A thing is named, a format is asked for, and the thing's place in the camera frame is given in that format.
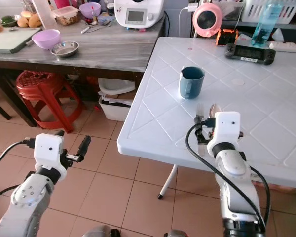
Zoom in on metal fork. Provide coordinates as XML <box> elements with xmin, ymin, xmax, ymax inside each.
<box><xmin>195</xmin><ymin>103</ymin><xmax>209</xmax><ymax>157</ymax></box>

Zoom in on metal spoon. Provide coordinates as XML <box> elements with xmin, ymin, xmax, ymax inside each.
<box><xmin>209</xmin><ymin>103</ymin><xmax>222</xmax><ymax>119</ymax></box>

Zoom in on white plastic folding table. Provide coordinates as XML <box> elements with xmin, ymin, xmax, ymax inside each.
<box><xmin>117</xmin><ymin>37</ymin><xmax>296</xmax><ymax>200</ymax></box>

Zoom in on white storage box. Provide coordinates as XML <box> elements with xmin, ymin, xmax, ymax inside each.
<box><xmin>99</xmin><ymin>95</ymin><xmax>132</xmax><ymax>122</ymax></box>

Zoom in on red plastic stool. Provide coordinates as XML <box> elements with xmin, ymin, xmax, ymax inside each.
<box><xmin>16</xmin><ymin>70</ymin><xmax>83</xmax><ymax>133</ymax></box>

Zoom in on blue ceramic mug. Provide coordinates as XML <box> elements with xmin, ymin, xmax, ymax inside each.
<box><xmin>178</xmin><ymin>66</ymin><xmax>206</xmax><ymax>99</ymax></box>

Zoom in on white plastic basin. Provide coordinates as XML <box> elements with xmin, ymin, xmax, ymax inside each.
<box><xmin>98</xmin><ymin>78</ymin><xmax>136</xmax><ymax>95</ymax></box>

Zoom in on grey robot left leg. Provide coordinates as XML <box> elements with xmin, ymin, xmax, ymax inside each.
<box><xmin>82</xmin><ymin>225</ymin><xmax>112</xmax><ymax>237</ymax></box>

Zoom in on grey robot leg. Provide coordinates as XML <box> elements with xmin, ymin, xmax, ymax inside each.
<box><xmin>82</xmin><ymin>225</ymin><xmax>112</xmax><ymax>237</ymax></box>
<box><xmin>164</xmin><ymin>230</ymin><xmax>189</xmax><ymax>237</ymax></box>

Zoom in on stainless steel bowl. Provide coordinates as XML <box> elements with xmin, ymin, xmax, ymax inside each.
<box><xmin>51</xmin><ymin>40</ymin><xmax>80</xmax><ymax>58</ymax></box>

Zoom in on black handheld controller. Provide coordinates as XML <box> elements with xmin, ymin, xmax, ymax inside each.
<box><xmin>224</xmin><ymin>43</ymin><xmax>277</xmax><ymax>65</ymax></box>

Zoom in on grey wooden table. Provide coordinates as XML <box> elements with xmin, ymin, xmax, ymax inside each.
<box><xmin>0</xmin><ymin>15</ymin><xmax>168</xmax><ymax>128</ymax></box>

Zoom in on large purple plastic bowl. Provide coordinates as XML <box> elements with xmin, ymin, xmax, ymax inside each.
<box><xmin>32</xmin><ymin>29</ymin><xmax>61</xmax><ymax>50</ymax></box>

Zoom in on grey robot right leg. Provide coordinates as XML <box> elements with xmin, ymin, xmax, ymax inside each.
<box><xmin>164</xmin><ymin>230</ymin><xmax>189</xmax><ymax>237</ymax></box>

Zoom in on orange black device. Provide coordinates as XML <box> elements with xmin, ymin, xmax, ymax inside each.
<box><xmin>215</xmin><ymin>28</ymin><xmax>239</xmax><ymax>46</ymax></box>

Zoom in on pale green cutting board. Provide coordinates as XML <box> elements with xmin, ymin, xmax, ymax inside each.
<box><xmin>0</xmin><ymin>27</ymin><xmax>41</xmax><ymax>54</ymax></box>

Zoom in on metal kitchen utensil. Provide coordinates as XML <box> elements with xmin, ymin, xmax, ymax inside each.
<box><xmin>81</xmin><ymin>21</ymin><xmax>114</xmax><ymax>34</ymax></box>

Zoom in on pink round appliance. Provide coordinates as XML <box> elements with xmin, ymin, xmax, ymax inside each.
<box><xmin>192</xmin><ymin>2</ymin><xmax>223</xmax><ymax>38</ymax></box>

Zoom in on clear plastic food container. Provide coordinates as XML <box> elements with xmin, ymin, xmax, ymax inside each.
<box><xmin>53</xmin><ymin>6</ymin><xmax>80</xmax><ymax>26</ymax></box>

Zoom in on brown bread rolls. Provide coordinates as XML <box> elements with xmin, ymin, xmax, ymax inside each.
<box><xmin>17</xmin><ymin>11</ymin><xmax>42</xmax><ymax>28</ymax></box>

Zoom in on white power strip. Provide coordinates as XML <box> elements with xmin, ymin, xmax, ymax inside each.
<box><xmin>269</xmin><ymin>41</ymin><xmax>296</xmax><ymax>52</ymax></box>

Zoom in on white slim board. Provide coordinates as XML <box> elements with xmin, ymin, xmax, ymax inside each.
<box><xmin>32</xmin><ymin>0</ymin><xmax>58</xmax><ymax>29</ymax></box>

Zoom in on dark green bowl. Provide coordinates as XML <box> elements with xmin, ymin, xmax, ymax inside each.
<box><xmin>1</xmin><ymin>15</ymin><xmax>18</xmax><ymax>27</ymax></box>

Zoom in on small purple bowl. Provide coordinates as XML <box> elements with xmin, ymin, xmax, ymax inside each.
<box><xmin>80</xmin><ymin>2</ymin><xmax>102</xmax><ymax>19</ymax></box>

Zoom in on white plastic basket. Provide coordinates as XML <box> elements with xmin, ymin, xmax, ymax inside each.
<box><xmin>241</xmin><ymin>0</ymin><xmax>296</xmax><ymax>24</ymax></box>

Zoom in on white kitchen cooking machine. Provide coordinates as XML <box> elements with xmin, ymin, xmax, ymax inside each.
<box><xmin>113</xmin><ymin>0</ymin><xmax>165</xmax><ymax>29</ymax></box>

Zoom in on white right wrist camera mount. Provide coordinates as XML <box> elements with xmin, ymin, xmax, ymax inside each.
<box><xmin>207</xmin><ymin>111</ymin><xmax>241</xmax><ymax>147</ymax></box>

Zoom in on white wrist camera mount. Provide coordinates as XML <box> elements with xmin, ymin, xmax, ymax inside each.
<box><xmin>34</xmin><ymin>133</ymin><xmax>68</xmax><ymax>171</ymax></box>
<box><xmin>207</xmin><ymin>111</ymin><xmax>241</xmax><ymax>147</ymax></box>

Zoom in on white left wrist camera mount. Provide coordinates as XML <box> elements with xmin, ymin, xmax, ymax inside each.
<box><xmin>34</xmin><ymin>133</ymin><xmax>68</xmax><ymax>171</ymax></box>

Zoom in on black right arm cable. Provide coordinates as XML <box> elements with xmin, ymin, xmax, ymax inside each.
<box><xmin>185</xmin><ymin>121</ymin><xmax>267</xmax><ymax>230</ymax></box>

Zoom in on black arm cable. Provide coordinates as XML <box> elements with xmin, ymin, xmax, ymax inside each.
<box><xmin>0</xmin><ymin>138</ymin><xmax>36</xmax><ymax>208</ymax></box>
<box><xmin>185</xmin><ymin>121</ymin><xmax>267</xmax><ymax>230</ymax></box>

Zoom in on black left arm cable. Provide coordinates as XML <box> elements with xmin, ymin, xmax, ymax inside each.
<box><xmin>0</xmin><ymin>138</ymin><xmax>36</xmax><ymax>208</ymax></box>

